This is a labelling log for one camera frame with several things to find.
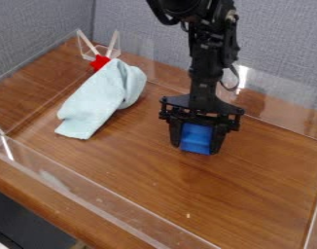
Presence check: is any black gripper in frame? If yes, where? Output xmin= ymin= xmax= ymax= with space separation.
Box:
xmin=158 ymin=94 xmax=245 ymax=155

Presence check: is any blue block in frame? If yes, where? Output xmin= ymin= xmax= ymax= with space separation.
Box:
xmin=180 ymin=124 xmax=212 ymax=155

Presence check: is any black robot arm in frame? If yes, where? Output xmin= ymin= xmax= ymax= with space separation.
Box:
xmin=146 ymin=0 xmax=245 ymax=155

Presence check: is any light blue cloth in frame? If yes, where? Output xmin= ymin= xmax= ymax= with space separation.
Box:
xmin=55 ymin=59 xmax=148 ymax=140

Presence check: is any red block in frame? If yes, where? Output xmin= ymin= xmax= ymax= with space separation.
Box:
xmin=90 ymin=55 xmax=111 ymax=71

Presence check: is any clear acrylic enclosure wall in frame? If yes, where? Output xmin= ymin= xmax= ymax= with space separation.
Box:
xmin=0 ymin=35 xmax=317 ymax=249

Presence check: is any black cable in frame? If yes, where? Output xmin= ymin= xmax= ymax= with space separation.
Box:
xmin=218 ymin=64 xmax=242 ymax=92

